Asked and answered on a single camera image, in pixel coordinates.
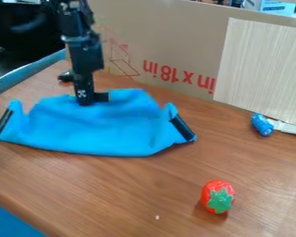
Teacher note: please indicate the red toy strawberry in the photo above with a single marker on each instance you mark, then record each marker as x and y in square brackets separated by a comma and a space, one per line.
[217, 197]

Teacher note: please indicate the blue toy can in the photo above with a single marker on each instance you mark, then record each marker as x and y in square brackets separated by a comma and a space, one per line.
[262, 124]

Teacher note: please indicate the blue cloth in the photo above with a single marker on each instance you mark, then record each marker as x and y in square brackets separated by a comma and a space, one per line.
[97, 126]

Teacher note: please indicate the wooden board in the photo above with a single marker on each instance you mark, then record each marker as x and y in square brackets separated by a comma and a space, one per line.
[263, 71]

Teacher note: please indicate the cardboard box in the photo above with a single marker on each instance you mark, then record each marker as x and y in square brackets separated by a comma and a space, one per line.
[171, 46]

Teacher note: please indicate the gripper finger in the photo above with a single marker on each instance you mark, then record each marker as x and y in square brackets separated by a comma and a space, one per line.
[83, 90]
[102, 97]

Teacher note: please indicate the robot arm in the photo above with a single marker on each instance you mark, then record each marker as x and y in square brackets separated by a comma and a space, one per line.
[75, 18]

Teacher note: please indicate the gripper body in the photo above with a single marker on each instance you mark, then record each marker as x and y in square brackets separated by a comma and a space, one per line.
[85, 57]

